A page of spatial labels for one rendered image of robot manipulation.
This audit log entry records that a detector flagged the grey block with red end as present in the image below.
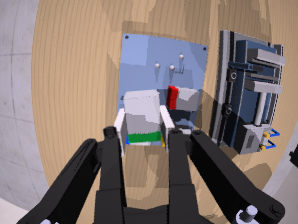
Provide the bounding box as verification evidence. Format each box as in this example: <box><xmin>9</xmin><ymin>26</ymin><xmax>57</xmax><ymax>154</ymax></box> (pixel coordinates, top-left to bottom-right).
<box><xmin>166</xmin><ymin>86</ymin><xmax>199</xmax><ymax>111</ymax></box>

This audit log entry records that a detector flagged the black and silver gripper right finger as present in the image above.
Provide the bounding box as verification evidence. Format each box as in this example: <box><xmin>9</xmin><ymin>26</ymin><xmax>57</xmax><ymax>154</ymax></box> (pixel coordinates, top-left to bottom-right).
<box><xmin>160</xmin><ymin>105</ymin><xmax>285</xmax><ymax>224</ymax></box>

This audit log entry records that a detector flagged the grey block with green end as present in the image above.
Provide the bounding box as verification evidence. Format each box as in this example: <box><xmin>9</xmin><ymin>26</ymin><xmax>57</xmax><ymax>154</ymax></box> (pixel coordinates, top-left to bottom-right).
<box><xmin>123</xmin><ymin>89</ymin><xmax>161</xmax><ymax>143</ymax></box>

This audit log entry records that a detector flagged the grey block with yellow end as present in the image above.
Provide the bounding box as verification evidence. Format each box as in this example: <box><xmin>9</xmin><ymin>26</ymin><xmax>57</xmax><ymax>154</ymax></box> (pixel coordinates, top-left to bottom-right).
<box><xmin>161</xmin><ymin>125</ymin><xmax>191</xmax><ymax>147</ymax></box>

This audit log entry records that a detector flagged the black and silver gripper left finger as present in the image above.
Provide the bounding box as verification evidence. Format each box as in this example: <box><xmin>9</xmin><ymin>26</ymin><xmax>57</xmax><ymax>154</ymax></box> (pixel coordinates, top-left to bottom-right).
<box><xmin>16</xmin><ymin>108</ymin><xmax>128</xmax><ymax>224</ymax></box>

